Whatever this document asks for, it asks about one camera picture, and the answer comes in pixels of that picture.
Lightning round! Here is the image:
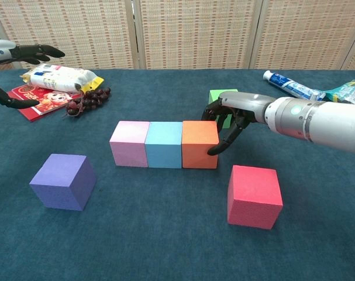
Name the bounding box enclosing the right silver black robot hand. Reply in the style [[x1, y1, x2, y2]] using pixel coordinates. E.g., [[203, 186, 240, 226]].
[[201, 91, 276, 156]]

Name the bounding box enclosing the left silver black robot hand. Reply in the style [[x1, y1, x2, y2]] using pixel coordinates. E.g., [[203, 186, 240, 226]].
[[0, 39, 66, 109]]

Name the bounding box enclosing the green foam cube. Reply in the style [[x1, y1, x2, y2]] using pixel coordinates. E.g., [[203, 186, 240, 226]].
[[208, 88, 239, 129]]

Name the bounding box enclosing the orange foam cube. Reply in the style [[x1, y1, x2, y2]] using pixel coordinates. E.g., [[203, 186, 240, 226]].
[[181, 120, 219, 170]]

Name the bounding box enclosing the light blue foam cube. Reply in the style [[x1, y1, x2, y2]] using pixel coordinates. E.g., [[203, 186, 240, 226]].
[[144, 121, 184, 169]]

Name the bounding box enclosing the red foam cube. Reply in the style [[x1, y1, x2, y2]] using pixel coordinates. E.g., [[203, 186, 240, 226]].
[[227, 165, 284, 231]]

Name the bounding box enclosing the pink foam cube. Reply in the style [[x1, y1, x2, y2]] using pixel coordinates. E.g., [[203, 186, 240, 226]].
[[109, 120, 151, 168]]

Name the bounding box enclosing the purple foam cube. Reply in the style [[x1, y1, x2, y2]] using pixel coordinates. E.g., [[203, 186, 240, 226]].
[[29, 153, 97, 212]]

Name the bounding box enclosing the white yellow snack bag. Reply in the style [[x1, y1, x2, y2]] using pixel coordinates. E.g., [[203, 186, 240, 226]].
[[19, 63, 105, 94]]

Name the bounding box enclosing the white blue toothpaste tube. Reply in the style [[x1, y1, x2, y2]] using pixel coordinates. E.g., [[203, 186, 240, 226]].
[[263, 70, 326, 102]]

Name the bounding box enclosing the red cartoon calendar booklet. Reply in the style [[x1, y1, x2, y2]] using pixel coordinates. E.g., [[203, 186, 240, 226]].
[[2, 84, 83, 122]]

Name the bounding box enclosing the dark red grape bunch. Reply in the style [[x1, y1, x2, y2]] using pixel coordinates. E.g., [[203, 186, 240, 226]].
[[61, 87, 112, 118]]

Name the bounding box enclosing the teal snack bag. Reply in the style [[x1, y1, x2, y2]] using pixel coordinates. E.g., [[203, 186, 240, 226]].
[[325, 79, 355, 106]]

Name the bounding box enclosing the teal fabric table cover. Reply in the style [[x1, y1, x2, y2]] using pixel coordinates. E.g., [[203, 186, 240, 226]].
[[0, 68, 355, 281]]

